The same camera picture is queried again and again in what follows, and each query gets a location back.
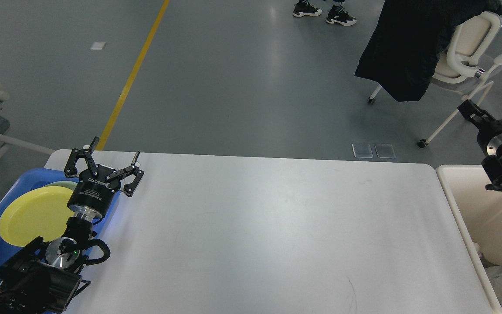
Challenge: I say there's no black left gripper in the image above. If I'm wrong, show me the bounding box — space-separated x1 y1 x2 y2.
63 137 144 218

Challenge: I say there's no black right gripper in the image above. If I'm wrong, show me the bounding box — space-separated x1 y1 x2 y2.
458 99 502 156

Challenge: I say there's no yellow plastic plate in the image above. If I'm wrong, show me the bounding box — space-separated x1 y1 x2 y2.
0 186 73 247

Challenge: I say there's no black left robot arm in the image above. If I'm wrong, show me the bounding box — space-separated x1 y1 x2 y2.
0 137 144 314

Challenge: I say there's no white office chair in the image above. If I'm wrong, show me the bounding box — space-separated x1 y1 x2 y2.
367 12 502 149

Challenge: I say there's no black jacket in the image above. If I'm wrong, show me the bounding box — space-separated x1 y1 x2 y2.
354 0 502 102

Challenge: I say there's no clear floor plate right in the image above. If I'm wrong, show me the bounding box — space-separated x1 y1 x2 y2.
374 143 396 159

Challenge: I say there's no clear floor plate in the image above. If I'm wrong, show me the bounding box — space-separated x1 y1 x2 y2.
374 143 396 159
351 143 374 159

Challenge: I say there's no cream plastic bin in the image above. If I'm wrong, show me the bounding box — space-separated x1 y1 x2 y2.
436 165 502 314

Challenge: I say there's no clear floor plate left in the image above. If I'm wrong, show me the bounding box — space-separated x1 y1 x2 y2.
351 143 374 159

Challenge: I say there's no blue plastic tray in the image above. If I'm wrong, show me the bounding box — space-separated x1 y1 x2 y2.
0 168 100 266

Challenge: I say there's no dark sneaker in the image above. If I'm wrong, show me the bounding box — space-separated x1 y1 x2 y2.
325 6 357 27
292 0 322 17

